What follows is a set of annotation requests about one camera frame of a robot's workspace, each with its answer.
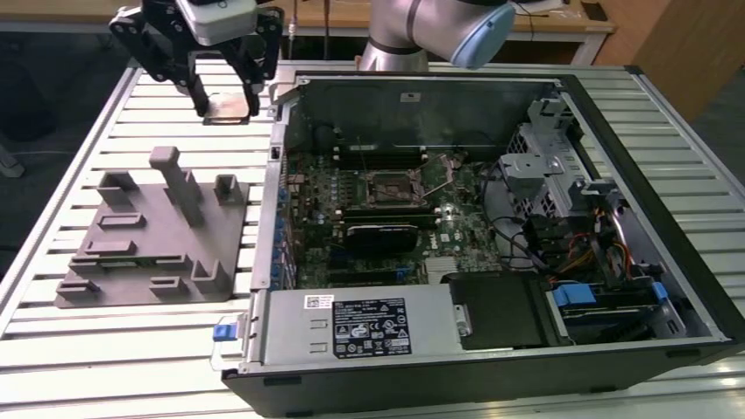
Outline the black disk drive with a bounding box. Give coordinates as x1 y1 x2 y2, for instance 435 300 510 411
562 300 688 346

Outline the moulded parts rack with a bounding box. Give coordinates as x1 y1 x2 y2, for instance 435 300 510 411
52 146 254 309

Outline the black RAM slot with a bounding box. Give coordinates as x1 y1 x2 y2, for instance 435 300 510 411
335 146 430 153
342 216 438 223
335 149 430 156
342 212 438 219
335 154 430 161
342 208 438 215
335 157 430 165

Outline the coloured power wire bundle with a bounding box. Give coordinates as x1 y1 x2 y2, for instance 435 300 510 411
559 207 640 274

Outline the black CPU socket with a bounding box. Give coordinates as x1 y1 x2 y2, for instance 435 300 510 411
364 168 430 206

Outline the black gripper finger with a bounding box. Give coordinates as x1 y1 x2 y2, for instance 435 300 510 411
110 0 211 117
224 7 287 117

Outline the grey metal leg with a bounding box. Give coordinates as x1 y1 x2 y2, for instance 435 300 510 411
0 143 26 179

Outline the green RAM stick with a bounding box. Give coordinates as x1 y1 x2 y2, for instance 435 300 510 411
96 255 160 268

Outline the black plastic shroud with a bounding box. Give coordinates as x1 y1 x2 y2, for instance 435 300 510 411
447 271 552 351

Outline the black graphics card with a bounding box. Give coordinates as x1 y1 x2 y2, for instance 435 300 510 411
344 223 422 255

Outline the silver drive cage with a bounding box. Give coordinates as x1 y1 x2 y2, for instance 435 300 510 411
499 99 604 219

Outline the wooden cabinet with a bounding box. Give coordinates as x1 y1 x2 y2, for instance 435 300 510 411
596 0 745 126

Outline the metal socket cover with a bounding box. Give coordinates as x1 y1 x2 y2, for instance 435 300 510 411
410 150 466 198

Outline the blue disk carrier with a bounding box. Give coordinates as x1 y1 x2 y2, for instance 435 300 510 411
551 282 599 309

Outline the silver power supply unit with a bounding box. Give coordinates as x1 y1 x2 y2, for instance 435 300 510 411
250 285 471 366

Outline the silver CPU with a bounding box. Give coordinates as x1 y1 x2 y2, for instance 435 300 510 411
204 91 251 127

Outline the silver chipset heatsink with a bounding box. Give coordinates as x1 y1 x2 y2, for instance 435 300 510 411
427 256 463 280

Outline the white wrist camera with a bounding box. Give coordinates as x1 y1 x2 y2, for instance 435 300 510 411
174 0 259 45

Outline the black cable bundle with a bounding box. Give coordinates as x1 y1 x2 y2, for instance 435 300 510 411
488 216 560 276

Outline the green motherboard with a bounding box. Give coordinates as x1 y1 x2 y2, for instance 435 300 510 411
283 146 502 292

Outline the black PC case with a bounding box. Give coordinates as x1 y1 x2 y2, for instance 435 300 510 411
219 63 745 418

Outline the wooden desk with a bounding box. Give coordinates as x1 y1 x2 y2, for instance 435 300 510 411
0 0 620 66

